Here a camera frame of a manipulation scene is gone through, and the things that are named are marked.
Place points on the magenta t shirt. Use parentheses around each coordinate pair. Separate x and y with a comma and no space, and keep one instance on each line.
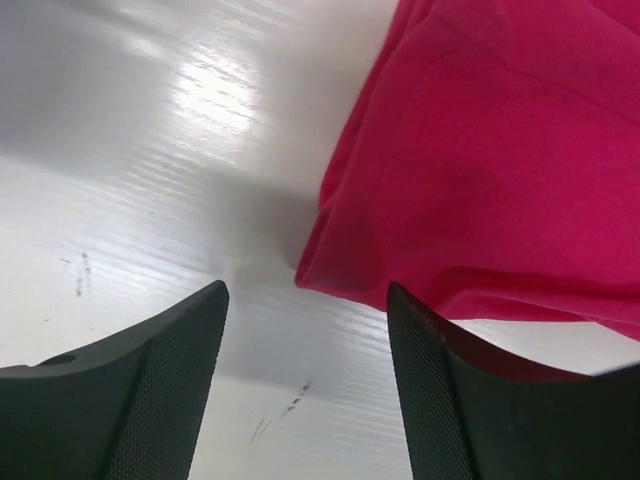
(490,165)

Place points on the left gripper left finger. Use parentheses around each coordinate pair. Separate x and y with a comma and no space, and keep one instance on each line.
(129,406)

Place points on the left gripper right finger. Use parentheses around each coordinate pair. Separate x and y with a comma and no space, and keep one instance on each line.
(472,410)

